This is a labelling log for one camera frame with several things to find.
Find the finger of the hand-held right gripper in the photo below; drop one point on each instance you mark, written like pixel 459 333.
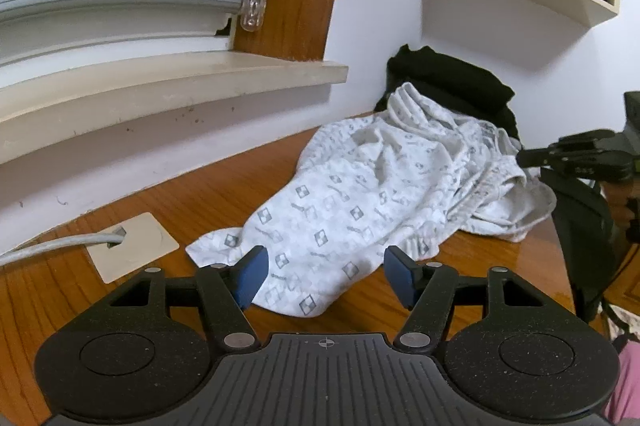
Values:
pixel 575 164
pixel 585 141

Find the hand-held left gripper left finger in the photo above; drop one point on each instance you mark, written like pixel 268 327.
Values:
pixel 252 276

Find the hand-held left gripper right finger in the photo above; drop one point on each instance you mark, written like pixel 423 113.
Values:
pixel 400 273

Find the black laptop bag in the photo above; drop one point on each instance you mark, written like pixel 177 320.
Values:
pixel 580 226

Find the white patterned pajama shirt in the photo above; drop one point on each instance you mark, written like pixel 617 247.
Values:
pixel 325 206

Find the pink cloth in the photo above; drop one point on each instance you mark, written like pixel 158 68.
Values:
pixel 627 381

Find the floral cloth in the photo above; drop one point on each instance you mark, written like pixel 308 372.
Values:
pixel 620 323

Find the person's right hand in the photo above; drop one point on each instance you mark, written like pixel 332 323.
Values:
pixel 622 206

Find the black folded garment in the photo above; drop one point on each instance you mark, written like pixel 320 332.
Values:
pixel 450 75

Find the wooden cabinet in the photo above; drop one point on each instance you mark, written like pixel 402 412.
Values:
pixel 625 291

